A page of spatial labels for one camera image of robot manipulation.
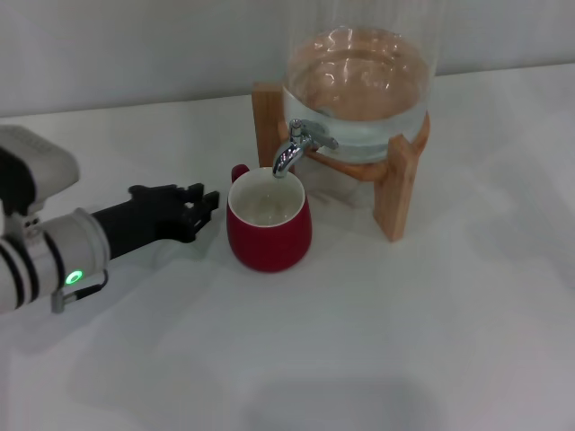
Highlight wooden dispenser stand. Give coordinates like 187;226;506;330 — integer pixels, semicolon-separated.
252;82;431;244

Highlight red ceramic cup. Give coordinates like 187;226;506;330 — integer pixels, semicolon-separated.
226;163;314;274

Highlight left wrist thin cable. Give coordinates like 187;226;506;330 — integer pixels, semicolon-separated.
51;268;109;314

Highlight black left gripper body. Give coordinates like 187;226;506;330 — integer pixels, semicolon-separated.
92;183;203;260

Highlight glass water dispenser jar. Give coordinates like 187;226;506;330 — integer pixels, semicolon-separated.
282;0;446;163

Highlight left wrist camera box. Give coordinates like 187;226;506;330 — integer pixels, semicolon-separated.
0;125;81;216

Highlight chrome dispenser faucet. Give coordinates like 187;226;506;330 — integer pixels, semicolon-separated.
272;119;340;180

